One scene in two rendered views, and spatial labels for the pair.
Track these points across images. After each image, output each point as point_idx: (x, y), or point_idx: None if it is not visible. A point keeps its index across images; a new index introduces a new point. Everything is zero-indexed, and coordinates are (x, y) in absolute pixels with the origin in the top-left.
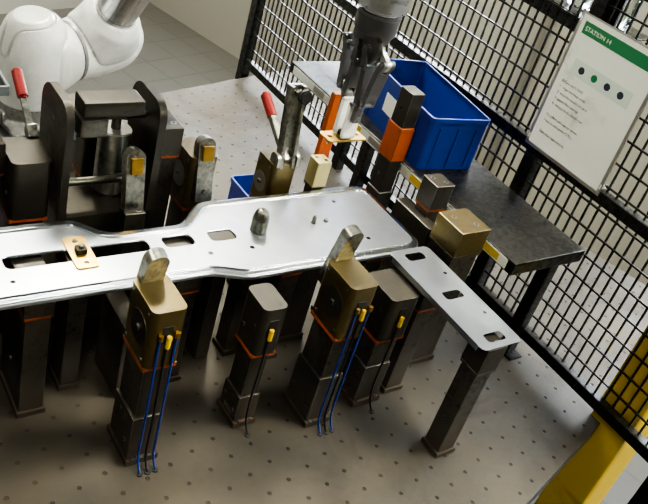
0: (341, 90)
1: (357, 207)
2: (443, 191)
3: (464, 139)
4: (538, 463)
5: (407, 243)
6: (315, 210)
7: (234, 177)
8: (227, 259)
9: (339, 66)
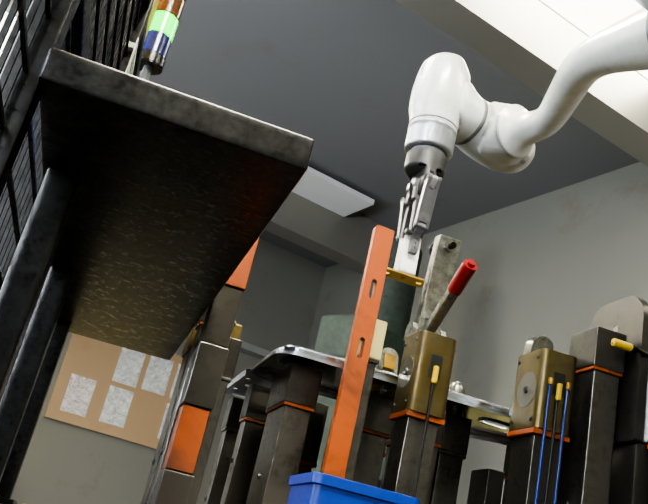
0: (423, 233)
1: (313, 364)
2: None
3: None
4: None
5: (271, 372)
6: (375, 381)
7: (408, 500)
8: (487, 430)
9: (432, 210)
